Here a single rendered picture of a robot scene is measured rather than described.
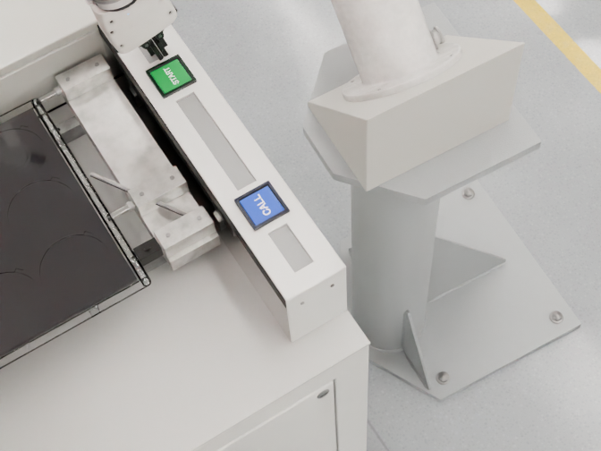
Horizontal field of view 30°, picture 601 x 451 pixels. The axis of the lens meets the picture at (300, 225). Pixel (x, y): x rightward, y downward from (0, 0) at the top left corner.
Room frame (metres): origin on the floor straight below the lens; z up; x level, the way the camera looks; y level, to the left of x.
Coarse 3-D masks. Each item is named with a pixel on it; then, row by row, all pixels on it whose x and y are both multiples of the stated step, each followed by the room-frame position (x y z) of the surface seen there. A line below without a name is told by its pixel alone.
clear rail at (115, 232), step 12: (36, 108) 1.00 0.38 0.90; (48, 120) 0.98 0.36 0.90; (60, 144) 0.93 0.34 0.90; (72, 156) 0.91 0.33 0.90; (72, 168) 0.89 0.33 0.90; (84, 180) 0.87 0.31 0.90; (96, 192) 0.85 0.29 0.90; (96, 204) 0.83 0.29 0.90; (108, 216) 0.80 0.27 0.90; (108, 228) 0.79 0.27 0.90; (132, 252) 0.74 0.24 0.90; (132, 264) 0.72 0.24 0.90; (144, 276) 0.70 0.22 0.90
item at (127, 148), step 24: (96, 96) 1.03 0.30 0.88; (120, 96) 1.03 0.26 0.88; (96, 120) 0.99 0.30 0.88; (120, 120) 0.98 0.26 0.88; (96, 144) 0.94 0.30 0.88; (120, 144) 0.94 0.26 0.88; (144, 144) 0.94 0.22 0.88; (120, 168) 0.90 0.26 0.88; (144, 168) 0.89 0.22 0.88; (168, 168) 0.89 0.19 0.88; (144, 216) 0.81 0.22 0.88; (168, 216) 0.81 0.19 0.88; (216, 240) 0.77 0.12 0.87
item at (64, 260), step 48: (0, 144) 0.95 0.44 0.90; (48, 144) 0.94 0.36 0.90; (0, 192) 0.86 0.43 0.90; (48, 192) 0.85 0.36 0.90; (0, 240) 0.78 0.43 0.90; (48, 240) 0.78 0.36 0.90; (96, 240) 0.77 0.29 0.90; (0, 288) 0.71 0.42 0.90; (48, 288) 0.70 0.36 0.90; (96, 288) 0.69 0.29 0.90; (0, 336) 0.63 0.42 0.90
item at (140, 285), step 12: (132, 288) 0.69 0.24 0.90; (144, 288) 0.69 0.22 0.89; (108, 300) 0.67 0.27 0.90; (120, 300) 0.67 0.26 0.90; (84, 312) 0.66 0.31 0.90; (96, 312) 0.66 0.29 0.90; (60, 324) 0.64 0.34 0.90; (72, 324) 0.64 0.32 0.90; (48, 336) 0.63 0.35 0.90; (24, 348) 0.61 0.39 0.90; (36, 348) 0.61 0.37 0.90; (0, 360) 0.60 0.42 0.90; (12, 360) 0.60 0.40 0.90
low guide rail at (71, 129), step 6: (66, 120) 1.01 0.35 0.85; (72, 120) 1.01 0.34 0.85; (60, 126) 1.00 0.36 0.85; (66, 126) 1.00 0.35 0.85; (72, 126) 1.00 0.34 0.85; (78, 126) 1.00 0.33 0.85; (48, 132) 0.99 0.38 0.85; (60, 132) 0.99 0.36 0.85; (66, 132) 0.99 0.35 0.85; (72, 132) 1.00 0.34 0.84; (78, 132) 1.00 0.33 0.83; (84, 132) 1.00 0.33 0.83; (66, 138) 0.99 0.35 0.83; (72, 138) 1.00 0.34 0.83
